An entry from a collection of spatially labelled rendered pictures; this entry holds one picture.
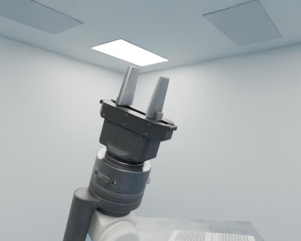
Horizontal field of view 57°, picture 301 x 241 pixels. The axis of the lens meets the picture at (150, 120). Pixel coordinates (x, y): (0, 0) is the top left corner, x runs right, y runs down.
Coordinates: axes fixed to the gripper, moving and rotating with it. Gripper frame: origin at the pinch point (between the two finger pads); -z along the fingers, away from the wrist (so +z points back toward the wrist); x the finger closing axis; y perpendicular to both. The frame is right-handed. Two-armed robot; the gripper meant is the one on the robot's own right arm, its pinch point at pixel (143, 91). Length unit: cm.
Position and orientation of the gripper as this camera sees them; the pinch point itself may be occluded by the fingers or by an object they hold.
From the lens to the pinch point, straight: 41.3
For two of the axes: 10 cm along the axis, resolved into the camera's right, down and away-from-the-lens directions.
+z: -2.7, 9.4, 2.2
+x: -8.2, -3.4, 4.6
